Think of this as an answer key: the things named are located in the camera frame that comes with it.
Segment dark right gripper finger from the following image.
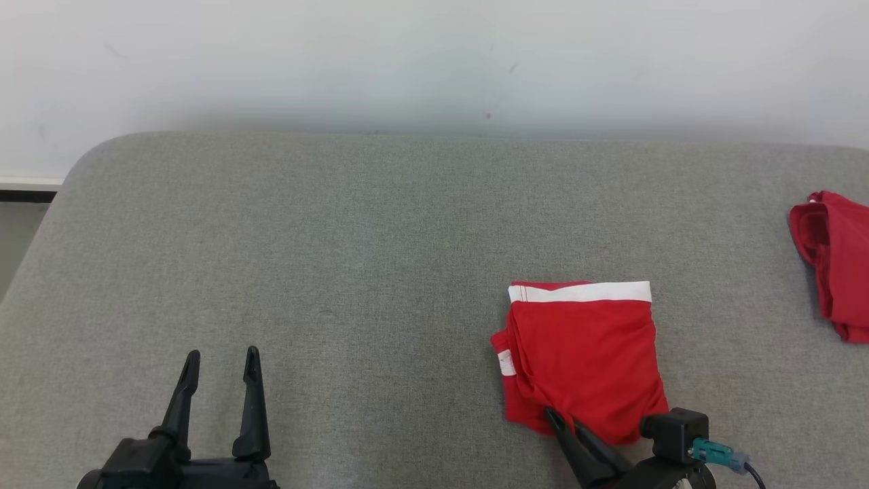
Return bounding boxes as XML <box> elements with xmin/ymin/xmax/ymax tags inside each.
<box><xmin>570</xmin><ymin>416</ymin><xmax>635</xmax><ymax>476</ymax></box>
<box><xmin>543</xmin><ymin>406</ymin><xmax>605</xmax><ymax>488</ymax></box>

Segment white and black skirting board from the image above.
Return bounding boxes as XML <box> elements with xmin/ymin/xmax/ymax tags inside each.
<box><xmin>0</xmin><ymin>175</ymin><xmax>66</xmax><ymax>204</ymax></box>

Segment red shirt with white sleeves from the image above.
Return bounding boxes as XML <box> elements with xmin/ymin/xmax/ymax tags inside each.
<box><xmin>789</xmin><ymin>190</ymin><xmax>869</xmax><ymax>344</ymax></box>

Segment teal connector right camera cable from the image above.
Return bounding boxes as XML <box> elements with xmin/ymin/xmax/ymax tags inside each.
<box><xmin>688</xmin><ymin>438</ymin><xmax>768</xmax><ymax>489</ymax></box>

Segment red shorts with white stripe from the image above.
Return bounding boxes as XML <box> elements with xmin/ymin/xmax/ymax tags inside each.
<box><xmin>490</xmin><ymin>280</ymin><xmax>670</xmax><ymax>446</ymax></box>

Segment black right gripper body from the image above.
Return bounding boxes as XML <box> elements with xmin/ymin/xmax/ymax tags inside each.
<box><xmin>597</xmin><ymin>456</ymin><xmax>717</xmax><ymax>489</ymax></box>

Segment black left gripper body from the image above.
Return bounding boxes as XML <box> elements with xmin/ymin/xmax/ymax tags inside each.
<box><xmin>76</xmin><ymin>460</ymin><xmax>279</xmax><ymax>489</ymax></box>

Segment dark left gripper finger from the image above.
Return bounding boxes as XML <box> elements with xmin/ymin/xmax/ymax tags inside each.
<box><xmin>233</xmin><ymin>346</ymin><xmax>271</xmax><ymax>463</ymax></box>
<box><xmin>149</xmin><ymin>350</ymin><xmax>201</xmax><ymax>449</ymax></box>

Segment grey fabric sofa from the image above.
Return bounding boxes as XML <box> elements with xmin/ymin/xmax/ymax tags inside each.
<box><xmin>0</xmin><ymin>130</ymin><xmax>869</xmax><ymax>489</ymax></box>

